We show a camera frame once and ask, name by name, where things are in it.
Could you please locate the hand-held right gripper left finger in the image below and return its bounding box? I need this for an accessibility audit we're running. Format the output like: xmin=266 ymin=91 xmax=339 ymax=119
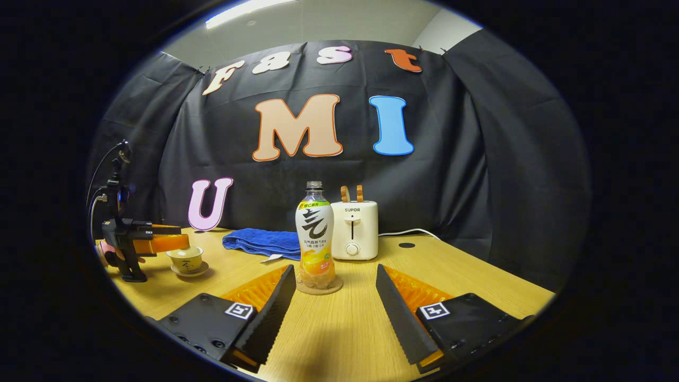
xmin=157 ymin=265 xmax=297 ymax=373

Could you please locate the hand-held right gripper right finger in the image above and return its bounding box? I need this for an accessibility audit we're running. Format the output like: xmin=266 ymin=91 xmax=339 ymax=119
xmin=375 ymin=264 xmax=534 ymax=375

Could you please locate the beige ceramic teacup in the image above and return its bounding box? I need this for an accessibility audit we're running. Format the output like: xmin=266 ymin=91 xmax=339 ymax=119
xmin=169 ymin=254 xmax=204 ymax=273

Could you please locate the round cork coaster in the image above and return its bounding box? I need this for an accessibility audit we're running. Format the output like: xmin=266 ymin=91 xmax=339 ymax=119
xmin=295 ymin=276 xmax=344 ymax=296

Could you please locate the clear water bottle white label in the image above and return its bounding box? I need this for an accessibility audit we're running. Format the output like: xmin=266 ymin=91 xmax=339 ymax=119
xmin=295 ymin=180 xmax=337 ymax=290

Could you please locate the blue towel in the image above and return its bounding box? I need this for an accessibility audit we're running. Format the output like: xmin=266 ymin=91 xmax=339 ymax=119
xmin=222 ymin=228 xmax=302 ymax=264

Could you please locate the white toaster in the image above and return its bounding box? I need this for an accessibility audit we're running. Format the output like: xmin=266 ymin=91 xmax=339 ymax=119
xmin=330 ymin=200 xmax=379 ymax=261

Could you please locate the black backdrop cloth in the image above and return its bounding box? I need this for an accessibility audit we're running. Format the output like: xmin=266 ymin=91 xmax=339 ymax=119
xmin=88 ymin=29 xmax=592 ymax=292

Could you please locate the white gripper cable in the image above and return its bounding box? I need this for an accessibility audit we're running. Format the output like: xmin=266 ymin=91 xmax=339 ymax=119
xmin=89 ymin=194 xmax=110 ymax=242

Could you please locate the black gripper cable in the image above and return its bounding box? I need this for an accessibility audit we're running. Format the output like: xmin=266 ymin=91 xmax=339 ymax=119
xmin=86 ymin=141 xmax=130 ymax=213

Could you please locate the white toaster cable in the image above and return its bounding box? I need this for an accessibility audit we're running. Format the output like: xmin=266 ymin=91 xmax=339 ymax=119
xmin=378 ymin=228 xmax=441 ymax=240

